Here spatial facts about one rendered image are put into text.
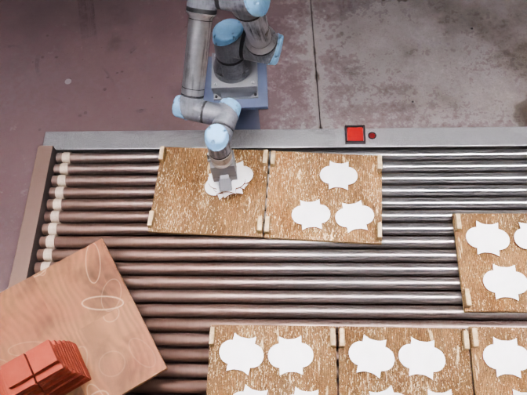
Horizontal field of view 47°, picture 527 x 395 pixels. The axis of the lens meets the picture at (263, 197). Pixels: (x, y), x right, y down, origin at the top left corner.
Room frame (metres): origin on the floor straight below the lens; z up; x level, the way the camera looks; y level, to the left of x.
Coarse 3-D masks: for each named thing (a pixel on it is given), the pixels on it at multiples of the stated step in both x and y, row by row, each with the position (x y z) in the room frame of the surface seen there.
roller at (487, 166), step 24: (72, 168) 1.20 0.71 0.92; (96, 168) 1.19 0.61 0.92; (120, 168) 1.17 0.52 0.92; (144, 168) 1.16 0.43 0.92; (384, 168) 1.03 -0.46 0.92; (408, 168) 1.02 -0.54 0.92; (432, 168) 1.01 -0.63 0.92; (456, 168) 0.99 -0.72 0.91; (480, 168) 0.98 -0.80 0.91; (504, 168) 0.97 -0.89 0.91
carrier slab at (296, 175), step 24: (288, 168) 1.07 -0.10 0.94; (312, 168) 1.06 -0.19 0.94; (360, 168) 1.03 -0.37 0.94; (288, 192) 0.97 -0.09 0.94; (312, 192) 0.96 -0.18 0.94; (336, 192) 0.95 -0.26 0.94; (360, 192) 0.94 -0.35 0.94; (288, 216) 0.88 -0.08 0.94; (312, 240) 0.78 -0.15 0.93; (336, 240) 0.77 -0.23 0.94; (360, 240) 0.76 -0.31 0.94
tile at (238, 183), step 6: (210, 174) 1.07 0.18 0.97; (240, 174) 1.05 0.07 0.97; (210, 180) 1.04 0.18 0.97; (234, 180) 1.03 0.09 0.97; (240, 180) 1.03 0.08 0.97; (210, 186) 1.02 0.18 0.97; (216, 186) 1.02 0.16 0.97; (234, 186) 1.01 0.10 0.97; (240, 186) 1.01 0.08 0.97; (216, 192) 0.99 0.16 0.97; (222, 192) 0.99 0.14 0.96; (234, 192) 0.98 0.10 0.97
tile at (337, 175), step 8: (328, 168) 1.05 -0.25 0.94; (336, 168) 1.04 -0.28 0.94; (344, 168) 1.04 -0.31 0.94; (320, 176) 1.02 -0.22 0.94; (328, 176) 1.01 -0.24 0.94; (336, 176) 1.01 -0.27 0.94; (344, 176) 1.00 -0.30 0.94; (352, 176) 1.00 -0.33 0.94; (336, 184) 0.98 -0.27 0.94; (344, 184) 0.97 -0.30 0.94
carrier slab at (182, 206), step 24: (168, 168) 1.14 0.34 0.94; (192, 168) 1.12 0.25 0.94; (264, 168) 1.09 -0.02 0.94; (168, 192) 1.04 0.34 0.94; (192, 192) 1.02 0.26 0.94; (264, 192) 0.99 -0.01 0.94; (168, 216) 0.94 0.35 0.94; (192, 216) 0.93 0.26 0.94; (216, 216) 0.91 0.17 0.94; (240, 216) 0.90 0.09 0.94
